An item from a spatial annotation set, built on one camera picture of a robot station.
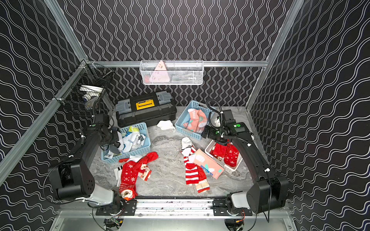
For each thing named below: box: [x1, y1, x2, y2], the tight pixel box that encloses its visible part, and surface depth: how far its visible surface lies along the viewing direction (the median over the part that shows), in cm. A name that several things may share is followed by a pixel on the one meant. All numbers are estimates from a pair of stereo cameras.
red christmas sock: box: [224, 142, 240, 167], surface depth 94 cm
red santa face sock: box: [118, 151, 159, 182], surface depth 88 cm
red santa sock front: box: [118, 160, 138, 202], surface depth 84 cm
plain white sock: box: [157, 120, 176, 131], surface depth 109 cm
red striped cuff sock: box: [210, 142, 227, 158], surface depth 92 cm
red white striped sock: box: [183, 144, 211, 194], surface depth 87 cm
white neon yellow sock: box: [117, 125, 146, 154], surface depth 96 cm
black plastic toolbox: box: [114, 90, 178, 128], surface depth 100 cm
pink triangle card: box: [149, 60, 170, 83], surface depth 91 cm
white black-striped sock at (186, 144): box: [181, 136, 193, 157], surface depth 94 cm
